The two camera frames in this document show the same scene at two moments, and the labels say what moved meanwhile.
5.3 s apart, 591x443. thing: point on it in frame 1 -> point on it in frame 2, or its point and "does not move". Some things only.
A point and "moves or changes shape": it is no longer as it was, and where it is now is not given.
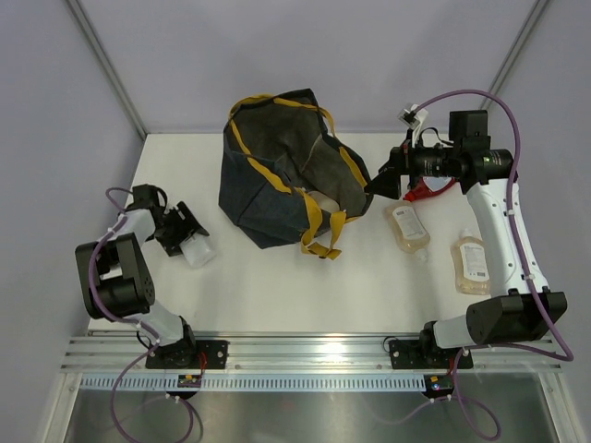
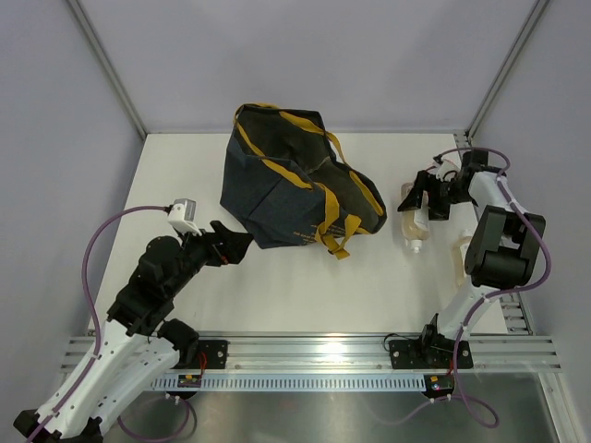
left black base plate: x=189 y=355 does not move
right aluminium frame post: x=515 y=51 does not move
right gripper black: x=402 y=160 -> x=437 y=211
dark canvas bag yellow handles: x=284 y=176 moves or changes shape
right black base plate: x=424 y=355 does not move
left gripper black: x=186 y=227 -> x=223 y=245
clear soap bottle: x=410 y=233 moves or changes shape
